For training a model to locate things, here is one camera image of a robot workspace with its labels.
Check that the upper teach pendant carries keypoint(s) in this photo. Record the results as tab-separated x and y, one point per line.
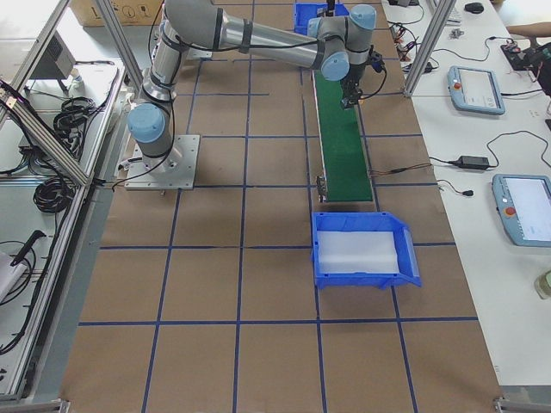
475	90

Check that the cardboard box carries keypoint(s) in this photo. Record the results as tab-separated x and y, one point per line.
129	12

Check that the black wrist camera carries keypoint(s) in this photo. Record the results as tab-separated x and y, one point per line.
376	61

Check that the white foam pad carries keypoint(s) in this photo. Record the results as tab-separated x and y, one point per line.
349	252

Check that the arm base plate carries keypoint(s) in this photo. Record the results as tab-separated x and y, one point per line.
181	172

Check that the far blue storage bin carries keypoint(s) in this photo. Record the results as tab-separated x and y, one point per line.
305	12

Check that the lower teach pendant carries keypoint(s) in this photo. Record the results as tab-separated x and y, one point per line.
523	205

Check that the black computer mouse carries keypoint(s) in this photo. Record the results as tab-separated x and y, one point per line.
474	8

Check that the aluminium frame post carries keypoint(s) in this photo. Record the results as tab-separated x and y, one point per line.
428	43

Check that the black power adapter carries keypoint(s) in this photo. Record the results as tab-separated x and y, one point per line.
473	163

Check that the near blue storage bin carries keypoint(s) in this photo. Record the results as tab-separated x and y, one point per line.
345	221

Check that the green conveyor belt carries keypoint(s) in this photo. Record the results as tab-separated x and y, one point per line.
345	174

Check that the teach pendant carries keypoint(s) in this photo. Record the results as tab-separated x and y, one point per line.
475	90
523	205

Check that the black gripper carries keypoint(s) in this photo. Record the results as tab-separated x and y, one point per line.
354	77

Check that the blue storage bin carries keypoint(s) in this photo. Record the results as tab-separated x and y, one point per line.
345	221
305	12

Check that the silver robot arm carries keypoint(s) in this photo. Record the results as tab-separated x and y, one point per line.
339	47

